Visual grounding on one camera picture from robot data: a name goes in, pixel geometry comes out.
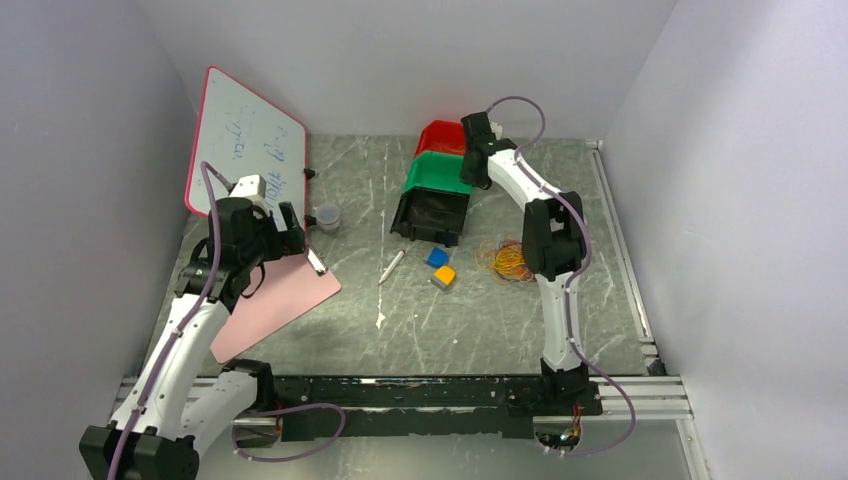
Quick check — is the red plastic bin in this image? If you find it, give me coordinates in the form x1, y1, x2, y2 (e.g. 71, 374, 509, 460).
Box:
414, 120, 466, 157

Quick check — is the green plastic bin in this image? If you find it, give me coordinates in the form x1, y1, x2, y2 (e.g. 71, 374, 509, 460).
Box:
403, 151, 472, 195

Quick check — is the black plastic bin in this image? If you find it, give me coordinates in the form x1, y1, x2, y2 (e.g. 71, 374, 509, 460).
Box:
389, 187, 470, 248

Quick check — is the coloured cable bundle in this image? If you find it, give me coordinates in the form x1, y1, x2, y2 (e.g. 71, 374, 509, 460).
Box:
476, 237, 538, 287

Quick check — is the yellow eraser block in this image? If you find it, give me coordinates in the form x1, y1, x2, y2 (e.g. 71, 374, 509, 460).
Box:
429, 265, 457, 291

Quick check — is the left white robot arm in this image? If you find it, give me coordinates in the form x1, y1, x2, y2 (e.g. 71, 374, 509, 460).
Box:
79, 196, 306, 479

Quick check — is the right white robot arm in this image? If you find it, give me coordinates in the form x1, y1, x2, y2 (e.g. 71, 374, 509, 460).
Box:
460, 112, 603, 416

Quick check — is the pink clipboard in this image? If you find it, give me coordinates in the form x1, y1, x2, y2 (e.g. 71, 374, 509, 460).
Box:
211, 254, 341, 364

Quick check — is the clear jar of paperclips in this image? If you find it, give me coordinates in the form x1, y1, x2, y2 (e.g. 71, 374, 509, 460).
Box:
314, 203, 341, 234

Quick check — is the white marker pen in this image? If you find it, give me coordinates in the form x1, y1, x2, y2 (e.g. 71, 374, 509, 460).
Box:
378, 249, 406, 285

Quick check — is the pink framed whiteboard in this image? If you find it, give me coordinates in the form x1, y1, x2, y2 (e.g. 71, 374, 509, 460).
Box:
184, 66, 307, 230

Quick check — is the blue eraser block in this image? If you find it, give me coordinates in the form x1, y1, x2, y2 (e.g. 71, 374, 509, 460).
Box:
425, 247, 450, 270

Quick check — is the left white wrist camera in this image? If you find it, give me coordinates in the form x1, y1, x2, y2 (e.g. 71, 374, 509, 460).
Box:
228, 174, 272, 217

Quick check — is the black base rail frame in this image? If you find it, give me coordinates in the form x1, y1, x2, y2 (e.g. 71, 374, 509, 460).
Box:
112, 374, 694, 444

